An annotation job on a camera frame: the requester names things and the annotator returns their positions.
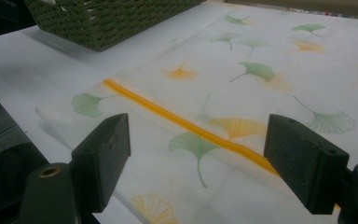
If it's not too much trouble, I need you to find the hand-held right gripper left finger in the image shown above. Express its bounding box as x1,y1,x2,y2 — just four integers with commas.
70,113,131,215

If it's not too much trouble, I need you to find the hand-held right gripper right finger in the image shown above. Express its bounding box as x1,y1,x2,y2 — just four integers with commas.
263,113,351,216

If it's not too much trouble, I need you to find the leaf print mesh laundry bag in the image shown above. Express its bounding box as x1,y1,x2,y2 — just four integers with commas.
35,2,358,224

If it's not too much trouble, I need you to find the green woven basket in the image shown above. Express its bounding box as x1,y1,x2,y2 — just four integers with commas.
22,0,206,53

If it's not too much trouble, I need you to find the white board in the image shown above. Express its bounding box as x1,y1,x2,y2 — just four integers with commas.
0,1,241,224

